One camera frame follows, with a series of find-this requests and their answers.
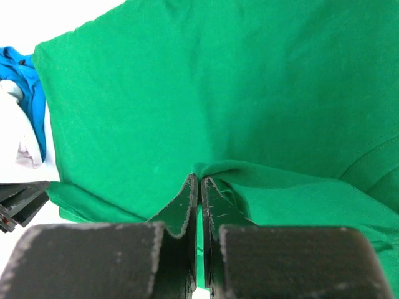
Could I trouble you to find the blue t shirt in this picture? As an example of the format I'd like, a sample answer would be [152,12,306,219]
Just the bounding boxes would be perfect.
[1,47,46,159]

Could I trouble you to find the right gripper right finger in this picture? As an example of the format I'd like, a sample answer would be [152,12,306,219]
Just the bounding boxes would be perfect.
[201,177,393,298]

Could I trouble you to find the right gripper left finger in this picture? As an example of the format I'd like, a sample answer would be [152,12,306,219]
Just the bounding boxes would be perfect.
[1,174,198,298]

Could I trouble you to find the green t shirt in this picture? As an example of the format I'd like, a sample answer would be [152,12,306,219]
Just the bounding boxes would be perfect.
[33,1,398,292]

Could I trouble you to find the white t shirt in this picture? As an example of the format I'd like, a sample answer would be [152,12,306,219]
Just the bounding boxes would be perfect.
[1,80,42,169]

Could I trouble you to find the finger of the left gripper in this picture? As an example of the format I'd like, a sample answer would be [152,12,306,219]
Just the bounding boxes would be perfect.
[1,193,49,233]
[1,181,49,215]

